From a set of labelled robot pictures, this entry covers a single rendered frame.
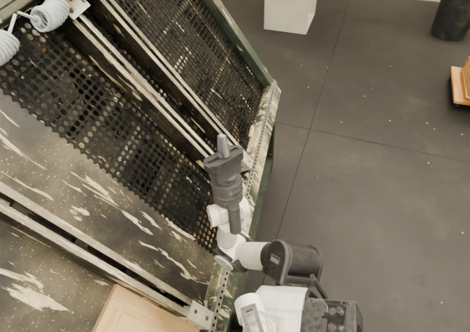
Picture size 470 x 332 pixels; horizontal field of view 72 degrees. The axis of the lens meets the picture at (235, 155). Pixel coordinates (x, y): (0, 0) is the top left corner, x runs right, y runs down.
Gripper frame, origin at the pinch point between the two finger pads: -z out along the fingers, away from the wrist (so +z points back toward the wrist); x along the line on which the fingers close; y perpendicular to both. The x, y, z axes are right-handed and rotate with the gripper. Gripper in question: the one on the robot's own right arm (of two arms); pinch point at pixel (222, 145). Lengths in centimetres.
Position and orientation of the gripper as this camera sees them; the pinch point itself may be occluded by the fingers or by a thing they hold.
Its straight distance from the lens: 85.1
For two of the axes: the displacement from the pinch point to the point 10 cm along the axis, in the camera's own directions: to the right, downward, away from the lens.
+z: 0.6, 8.4, 5.4
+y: -6.8, -3.6, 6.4
